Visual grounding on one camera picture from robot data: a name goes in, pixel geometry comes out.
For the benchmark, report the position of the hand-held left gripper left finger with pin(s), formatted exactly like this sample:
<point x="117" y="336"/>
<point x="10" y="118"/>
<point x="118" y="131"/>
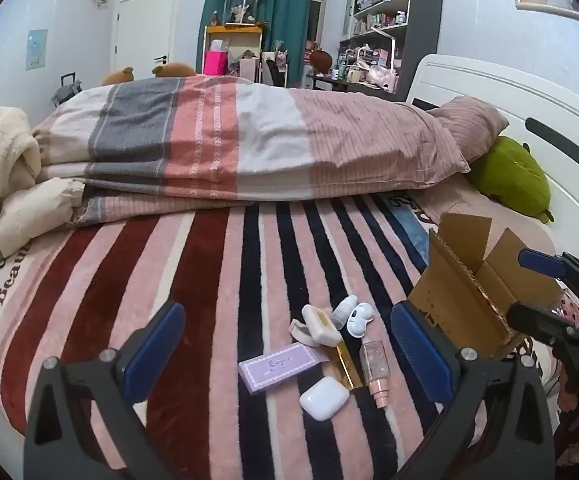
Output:
<point x="152" y="352"/>

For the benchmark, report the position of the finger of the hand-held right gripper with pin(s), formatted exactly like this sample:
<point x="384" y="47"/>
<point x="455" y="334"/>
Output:
<point x="539" y="263"/>
<point x="534" y="319"/>

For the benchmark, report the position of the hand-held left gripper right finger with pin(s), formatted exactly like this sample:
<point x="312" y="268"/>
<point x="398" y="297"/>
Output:
<point x="419" y="352"/>

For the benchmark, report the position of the brown cardboard box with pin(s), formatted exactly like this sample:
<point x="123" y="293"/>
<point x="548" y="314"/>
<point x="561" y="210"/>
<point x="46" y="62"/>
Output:
<point x="469" y="305"/>

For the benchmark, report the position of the white contact lens case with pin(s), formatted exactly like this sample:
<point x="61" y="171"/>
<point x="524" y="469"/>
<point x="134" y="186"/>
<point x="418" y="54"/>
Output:
<point x="359" y="321"/>

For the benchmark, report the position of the pink spray bottle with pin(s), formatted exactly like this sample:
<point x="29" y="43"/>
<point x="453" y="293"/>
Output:
<point x="375" y="367"/>

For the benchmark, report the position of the gold tube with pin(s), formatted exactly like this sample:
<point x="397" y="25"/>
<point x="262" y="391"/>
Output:
<point x="345" y="369"/>

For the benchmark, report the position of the striped fleece bed blanket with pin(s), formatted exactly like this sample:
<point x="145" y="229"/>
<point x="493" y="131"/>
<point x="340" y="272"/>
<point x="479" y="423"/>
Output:
<point x="194" y="285"/>

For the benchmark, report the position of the small white bottle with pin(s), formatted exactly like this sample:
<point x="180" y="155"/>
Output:
<point x="343" y="310"/>

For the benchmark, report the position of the green plush toy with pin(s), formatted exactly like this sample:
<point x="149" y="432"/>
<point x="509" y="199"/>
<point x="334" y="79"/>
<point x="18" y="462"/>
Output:
<point x="509" y="175"/>

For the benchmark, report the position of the white box with gold label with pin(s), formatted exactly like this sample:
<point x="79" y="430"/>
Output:
<point x="322" y="327"/>

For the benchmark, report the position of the white earbuds case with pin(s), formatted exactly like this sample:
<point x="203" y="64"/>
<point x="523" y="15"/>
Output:
<point x="323" y="398"/>

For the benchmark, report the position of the purple flat box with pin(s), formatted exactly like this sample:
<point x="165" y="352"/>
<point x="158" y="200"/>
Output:
<point x="277" y="367"/>

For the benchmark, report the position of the pink striped pillow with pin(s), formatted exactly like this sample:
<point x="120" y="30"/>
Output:
<point x="469" y="120"/>

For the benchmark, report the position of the white bed headboard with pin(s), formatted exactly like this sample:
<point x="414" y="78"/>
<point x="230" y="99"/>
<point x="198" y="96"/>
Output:
<point x="544" y="95"/>

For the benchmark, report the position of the folded striped quilt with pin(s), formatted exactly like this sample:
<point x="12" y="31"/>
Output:
<point x="219" y="135"/>

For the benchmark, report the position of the grey suitcase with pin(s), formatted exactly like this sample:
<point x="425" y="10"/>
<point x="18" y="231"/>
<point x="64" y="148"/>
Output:
<point x="65" y="92"/>

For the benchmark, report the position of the cluttered dark desk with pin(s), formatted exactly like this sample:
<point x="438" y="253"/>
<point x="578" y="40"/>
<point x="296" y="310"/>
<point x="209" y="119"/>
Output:
<point x="329" y="81"/>

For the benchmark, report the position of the brown plush toy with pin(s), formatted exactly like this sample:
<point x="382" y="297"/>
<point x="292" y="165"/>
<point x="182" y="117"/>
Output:
<point x="118" y="76"/>
<point x="174" y="69"/>

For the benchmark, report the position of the dark bookshelf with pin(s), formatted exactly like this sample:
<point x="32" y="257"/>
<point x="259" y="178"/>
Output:
<point x="419" y="10"/>

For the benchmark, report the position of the pink bag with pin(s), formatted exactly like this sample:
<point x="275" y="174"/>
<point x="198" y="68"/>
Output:
<point x="216" y="63"/>

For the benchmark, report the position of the brown round plush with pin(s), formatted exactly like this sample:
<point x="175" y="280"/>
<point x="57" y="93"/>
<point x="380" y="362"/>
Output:
<point x="321" y="61"/>

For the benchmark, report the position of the white door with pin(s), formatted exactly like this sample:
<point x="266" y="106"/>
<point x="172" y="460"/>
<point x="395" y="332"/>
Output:
<point x="142" y="30"/>

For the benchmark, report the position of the yellow shelf unit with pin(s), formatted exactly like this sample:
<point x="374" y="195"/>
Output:
<point x="234" y="37"/>

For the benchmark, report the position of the glass display case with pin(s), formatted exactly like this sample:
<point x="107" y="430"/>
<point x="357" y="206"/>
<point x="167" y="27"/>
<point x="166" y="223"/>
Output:
<point x="241" y="7"/>

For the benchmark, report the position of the teal curtain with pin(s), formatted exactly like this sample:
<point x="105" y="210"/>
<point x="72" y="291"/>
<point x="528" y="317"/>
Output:
<point x="284" y="0"/>

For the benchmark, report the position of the blue wall poster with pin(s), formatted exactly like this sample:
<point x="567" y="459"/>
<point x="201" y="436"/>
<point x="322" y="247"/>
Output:
<point x="36" y="49"/>

